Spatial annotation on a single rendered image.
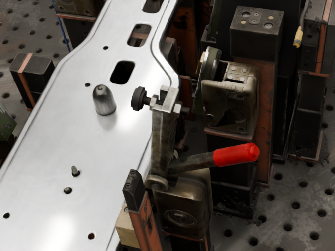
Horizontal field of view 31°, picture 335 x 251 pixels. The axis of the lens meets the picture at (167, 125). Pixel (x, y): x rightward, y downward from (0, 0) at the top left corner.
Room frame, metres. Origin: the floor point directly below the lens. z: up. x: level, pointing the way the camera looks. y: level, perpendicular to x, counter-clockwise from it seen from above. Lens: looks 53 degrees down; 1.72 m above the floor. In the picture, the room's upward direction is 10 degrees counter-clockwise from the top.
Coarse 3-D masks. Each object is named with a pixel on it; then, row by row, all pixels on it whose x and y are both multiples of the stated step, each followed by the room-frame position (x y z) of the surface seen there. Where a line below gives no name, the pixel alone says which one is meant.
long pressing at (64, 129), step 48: (144, 0) 0.85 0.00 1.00; (96, 48) 0.75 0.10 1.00; (144, 48) 0.73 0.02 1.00; (48, 96) 0.66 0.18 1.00; (48, 144) 0.56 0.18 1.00; (96, 144) 0.54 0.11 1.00; (144, 144) 0.53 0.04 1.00; (0, 192) 0.49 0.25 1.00; (48, 192) 0.47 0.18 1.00; (96, 192) 0.46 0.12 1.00; (0, 240) 0.41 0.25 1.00; (48, 240) 0.40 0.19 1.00; (96, 240) 0.38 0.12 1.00
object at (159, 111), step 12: (132, 96) 0.44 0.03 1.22; (144, 96) 0.44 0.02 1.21; (156, 96) 0.44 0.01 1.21; (168, 96) 0.43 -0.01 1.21; (132, 108) 0.43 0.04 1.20; (156, 108) 0.42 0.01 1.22; (168, 108) 0.41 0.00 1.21; (180, 108) 0.42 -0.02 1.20; (156, 120) 0.42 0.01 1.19; (168, 120) 0.41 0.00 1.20; (156, 132) 0.42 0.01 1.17; (168, 132) 0.41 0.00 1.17; (156, 144) 0.42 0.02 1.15; (168, 144) 0.41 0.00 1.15; (156, 156) 0.42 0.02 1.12; (168, 156) 0.42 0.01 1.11; (156, 168) 0.42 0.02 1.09
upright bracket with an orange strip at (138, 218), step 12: (132, 180) 0.34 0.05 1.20; (132, 192) 0.33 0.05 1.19; (144, 192) 0.35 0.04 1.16; (132, 204) 0.33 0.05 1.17; (144, 204) 0.34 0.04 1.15; (132, 216) 0.33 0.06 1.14; (144, 216) 0.33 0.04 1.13; (144, 228) 0.33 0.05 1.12; (156, 228) 0.35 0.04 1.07; (144, 240) 0.33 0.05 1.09; (156, 240) 0.34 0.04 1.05
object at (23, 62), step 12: (24, 60) 0.76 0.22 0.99; (36, 60) 0.75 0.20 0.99; (48, 60) 0.75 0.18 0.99; (12, 72) 0.74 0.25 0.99; (24, 72) 0.73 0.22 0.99; (36, 72) 0.72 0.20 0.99; (48, 72) 0.73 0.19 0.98; (24, 84) 0.73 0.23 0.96; (36, 84) 0.72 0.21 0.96; (24, 96) 0.74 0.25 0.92; (36, 96) 0.73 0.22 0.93
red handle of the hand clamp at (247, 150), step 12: (252, 144) 0.40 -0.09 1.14; (192, 156) 0.42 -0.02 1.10; (204, 156) 0.41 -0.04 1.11; (216, 156) 0.40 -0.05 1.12; (228, 156) 0.39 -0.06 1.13; (240, 156) 0.38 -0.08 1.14; (252, 156) 0.38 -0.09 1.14; (168, 168) 0.43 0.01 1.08; (180, 168) 0.42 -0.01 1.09; (192, 168) 0.41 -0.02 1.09
